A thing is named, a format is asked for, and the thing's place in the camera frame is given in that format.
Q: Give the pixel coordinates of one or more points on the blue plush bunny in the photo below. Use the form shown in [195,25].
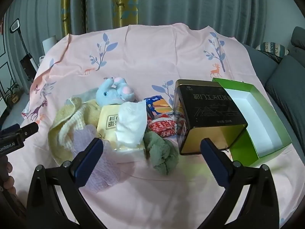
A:
[112,93]

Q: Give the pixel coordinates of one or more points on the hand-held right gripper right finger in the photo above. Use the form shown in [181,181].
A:
[213,162]

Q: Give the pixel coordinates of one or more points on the pink printed bed sheet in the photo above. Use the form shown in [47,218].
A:
[152,59]

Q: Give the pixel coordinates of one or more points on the black tin box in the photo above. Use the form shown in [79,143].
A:
[209,109]

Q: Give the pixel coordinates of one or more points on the white cylindrical appliance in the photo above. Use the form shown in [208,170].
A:
[48,43]

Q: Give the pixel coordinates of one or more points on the green cardboard box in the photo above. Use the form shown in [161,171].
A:
[252,114]

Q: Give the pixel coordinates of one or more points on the blue tissue packet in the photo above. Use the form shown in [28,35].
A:
[158,107]

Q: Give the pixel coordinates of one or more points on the green towel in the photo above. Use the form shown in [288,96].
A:
[162,155]

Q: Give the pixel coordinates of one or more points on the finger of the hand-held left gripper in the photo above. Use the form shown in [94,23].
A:
[29,129]

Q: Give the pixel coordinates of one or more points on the white tissue sheet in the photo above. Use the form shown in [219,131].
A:
[131,124]

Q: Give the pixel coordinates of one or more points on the person's left hand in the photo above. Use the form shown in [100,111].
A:
[8,183]

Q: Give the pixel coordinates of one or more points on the grey sofa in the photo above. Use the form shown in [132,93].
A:
[288,81]

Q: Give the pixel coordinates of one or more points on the yellow tissue pack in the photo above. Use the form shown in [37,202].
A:
[107,121]

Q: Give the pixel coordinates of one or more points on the striped cushion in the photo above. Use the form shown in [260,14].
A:
[274,50]

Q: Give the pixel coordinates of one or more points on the potted plant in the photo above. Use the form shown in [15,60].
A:
[14,97]

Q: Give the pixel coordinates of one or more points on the grey-blue curtain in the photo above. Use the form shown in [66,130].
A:
[166,2]

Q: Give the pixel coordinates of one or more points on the yellow patterned curtain panel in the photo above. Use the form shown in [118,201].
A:
[73,4]

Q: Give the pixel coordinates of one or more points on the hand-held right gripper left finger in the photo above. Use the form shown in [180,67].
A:
[89,164]

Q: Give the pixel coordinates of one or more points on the yellow knitted cloth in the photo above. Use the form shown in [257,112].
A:
[64,128]

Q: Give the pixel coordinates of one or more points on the red patterned packet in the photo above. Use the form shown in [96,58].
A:
[162,126]

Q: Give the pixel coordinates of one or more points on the purple towel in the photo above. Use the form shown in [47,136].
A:
[107,169]

